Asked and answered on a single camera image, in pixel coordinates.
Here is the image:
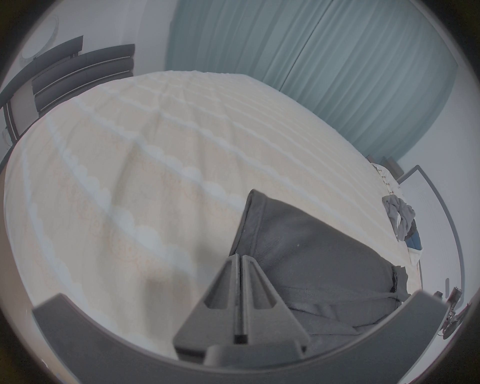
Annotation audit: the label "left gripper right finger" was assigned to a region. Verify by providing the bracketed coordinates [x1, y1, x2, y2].
[242, 255, 311, 355]

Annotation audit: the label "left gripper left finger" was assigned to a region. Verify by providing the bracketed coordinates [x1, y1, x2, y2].
[173, 254, 241, 362]

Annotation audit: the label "black trousers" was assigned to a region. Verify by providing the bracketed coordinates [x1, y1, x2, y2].
[228, 188, 412, 357]

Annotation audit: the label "dark blue garment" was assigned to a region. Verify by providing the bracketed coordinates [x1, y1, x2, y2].
[407, 225, 423, 250]

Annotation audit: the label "grey garment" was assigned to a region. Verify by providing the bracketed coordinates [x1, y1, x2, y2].
[382, 195, 416, 241]

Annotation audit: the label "bed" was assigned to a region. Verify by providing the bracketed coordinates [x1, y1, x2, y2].
[2, 70, 466, 357]

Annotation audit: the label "white printed pillow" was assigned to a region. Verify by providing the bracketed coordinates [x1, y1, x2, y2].
[371, 161, 405, 199]

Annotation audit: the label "grey bedside table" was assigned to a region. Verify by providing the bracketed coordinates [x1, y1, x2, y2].
[365, 154, 406, 177]

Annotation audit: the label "blue-green curtain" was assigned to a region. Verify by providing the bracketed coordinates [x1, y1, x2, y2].
[279, 0, 460, 162]
[165, 0, 334, 92]

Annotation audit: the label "black chest of drawers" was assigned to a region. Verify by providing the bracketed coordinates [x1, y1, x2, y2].
[32, 44, 136, 113]

